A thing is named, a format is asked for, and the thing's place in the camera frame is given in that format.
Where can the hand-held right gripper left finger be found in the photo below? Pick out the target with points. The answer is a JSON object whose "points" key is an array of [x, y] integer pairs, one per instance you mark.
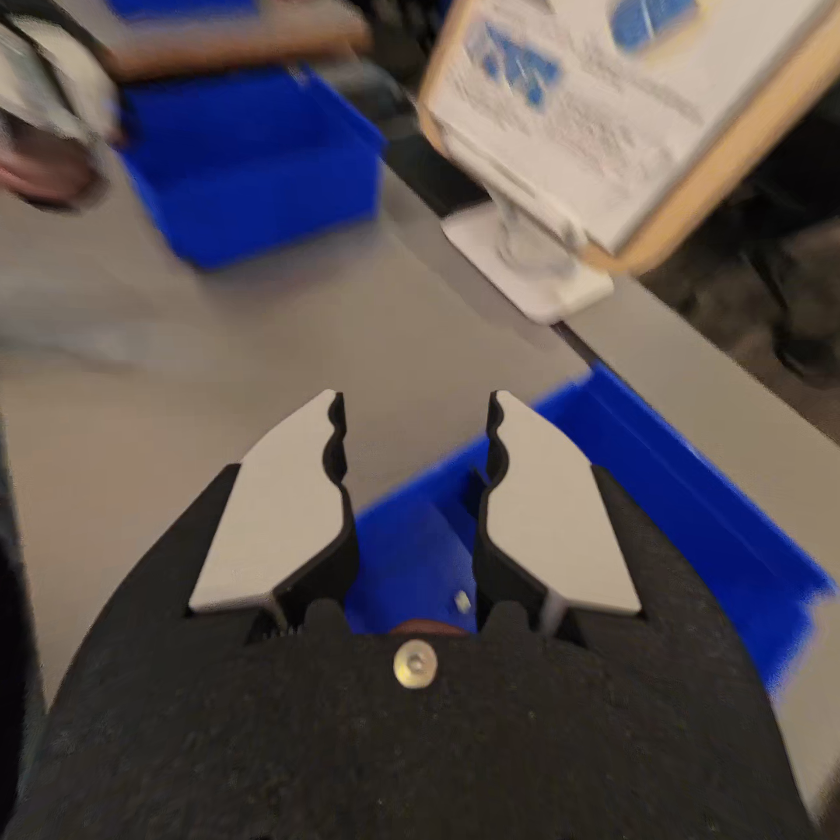
{"points": [[275, 518]]}

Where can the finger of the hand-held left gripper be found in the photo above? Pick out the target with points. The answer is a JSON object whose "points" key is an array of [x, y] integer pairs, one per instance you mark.
{"points": [[26, 85], [82, 79]]}

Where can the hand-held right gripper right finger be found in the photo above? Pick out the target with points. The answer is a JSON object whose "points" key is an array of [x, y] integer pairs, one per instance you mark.
{"points": [[558, 525]]}

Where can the silver hex nut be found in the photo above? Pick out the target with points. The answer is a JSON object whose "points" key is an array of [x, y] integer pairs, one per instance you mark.
{"points": [[463, 602]]}

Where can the blue plastic bin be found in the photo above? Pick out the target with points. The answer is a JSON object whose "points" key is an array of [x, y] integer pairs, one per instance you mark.
{"points": [[249, 184], [689, 512], [184, 8]]}

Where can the person's left hand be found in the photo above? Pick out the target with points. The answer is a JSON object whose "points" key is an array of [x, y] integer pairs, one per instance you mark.
{"points": [[46, 170]]}

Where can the white board stand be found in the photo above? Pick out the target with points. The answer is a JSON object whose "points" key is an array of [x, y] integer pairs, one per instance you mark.
{"points": [[479, 243]]}

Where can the printed instruction sheet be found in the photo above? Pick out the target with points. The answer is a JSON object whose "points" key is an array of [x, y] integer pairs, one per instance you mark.
{"points": [[590, 118]]}

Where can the wooden display board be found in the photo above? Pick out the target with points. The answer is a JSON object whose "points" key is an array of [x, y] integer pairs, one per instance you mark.
{"points": [[754, 151]]}

